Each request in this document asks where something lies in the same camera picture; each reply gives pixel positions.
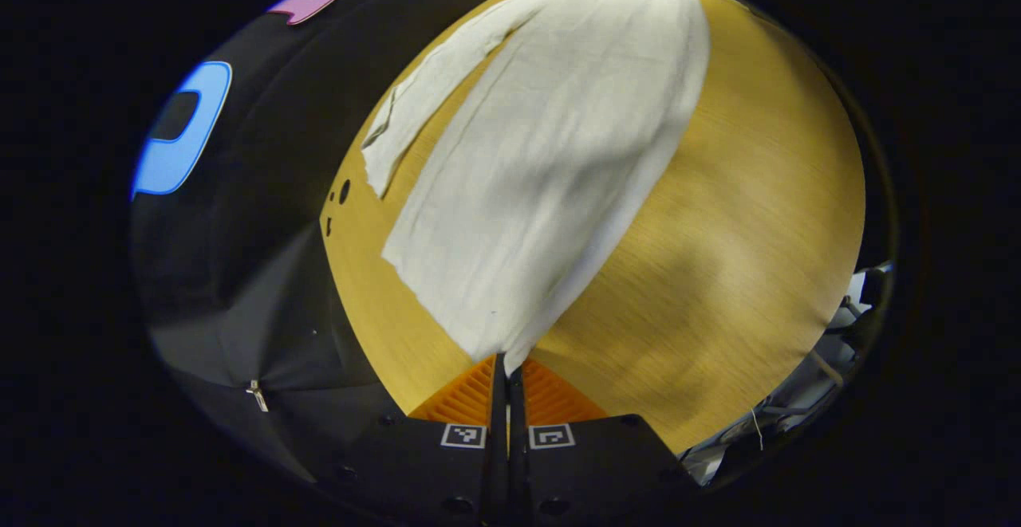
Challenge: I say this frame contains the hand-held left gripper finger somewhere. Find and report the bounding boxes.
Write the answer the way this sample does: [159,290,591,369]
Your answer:
[510,358,695,525]
[315,354,509,525]

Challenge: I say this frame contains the white jeans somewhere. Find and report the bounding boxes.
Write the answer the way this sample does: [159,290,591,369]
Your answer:
[361,0,712,376]

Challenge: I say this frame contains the black backdrop cloth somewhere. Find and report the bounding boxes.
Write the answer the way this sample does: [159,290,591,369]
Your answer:
[130,0,587,484]

